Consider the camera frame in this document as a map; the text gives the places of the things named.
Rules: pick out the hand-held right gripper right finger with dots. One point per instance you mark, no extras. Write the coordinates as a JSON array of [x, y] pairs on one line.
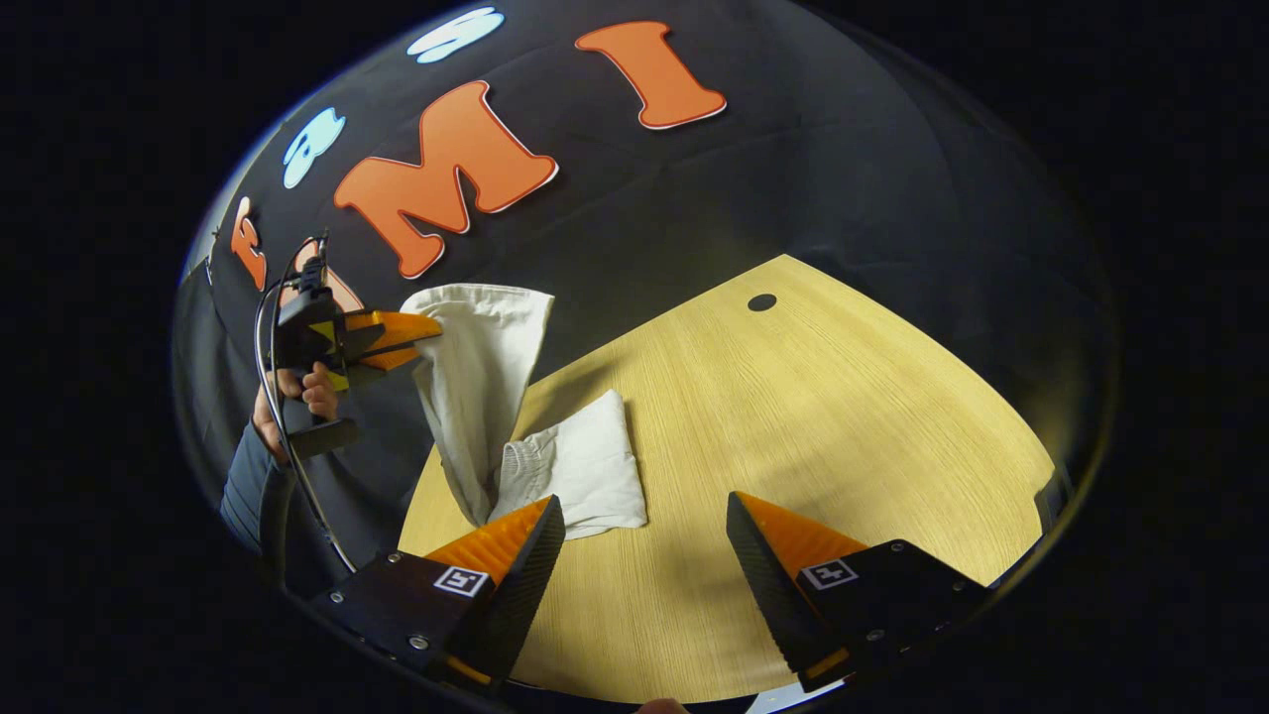
[[763, 585]]

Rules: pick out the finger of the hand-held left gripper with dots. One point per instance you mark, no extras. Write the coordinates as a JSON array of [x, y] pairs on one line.
[[397, 325], [382, 359]]

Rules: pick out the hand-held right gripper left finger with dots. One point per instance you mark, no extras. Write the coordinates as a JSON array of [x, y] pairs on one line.
[[525, 575]]

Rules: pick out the white jeans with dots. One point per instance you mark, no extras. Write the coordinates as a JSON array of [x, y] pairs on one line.
[[585, 466]]

